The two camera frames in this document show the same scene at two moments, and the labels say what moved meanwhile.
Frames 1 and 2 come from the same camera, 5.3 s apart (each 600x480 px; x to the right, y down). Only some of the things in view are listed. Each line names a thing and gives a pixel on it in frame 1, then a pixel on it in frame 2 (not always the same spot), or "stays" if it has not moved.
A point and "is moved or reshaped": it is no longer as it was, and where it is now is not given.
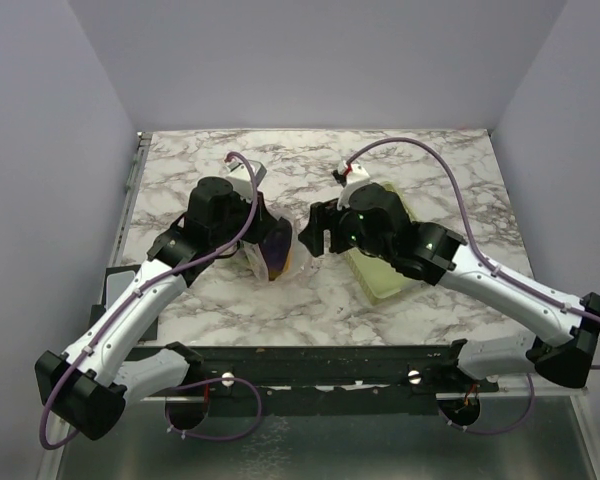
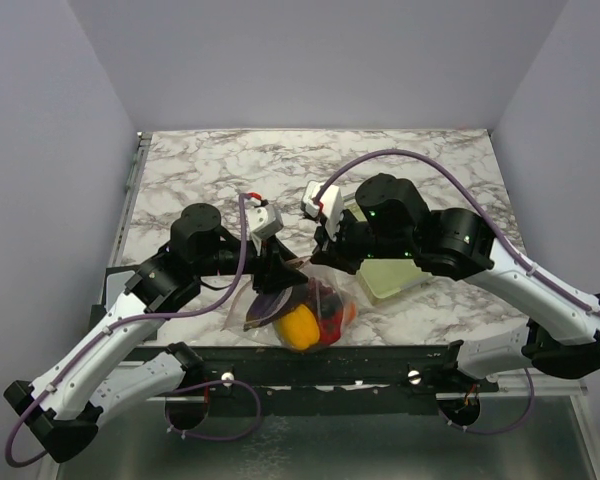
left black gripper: [262, 219] -> [274, 267]
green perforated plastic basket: [374, 275] stays
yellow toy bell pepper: [287, 263] is moved or reshaped
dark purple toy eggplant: [275, 246] is moved or reshaped
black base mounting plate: [305, 380] stays
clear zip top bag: [251, 263] is moved or reshaped
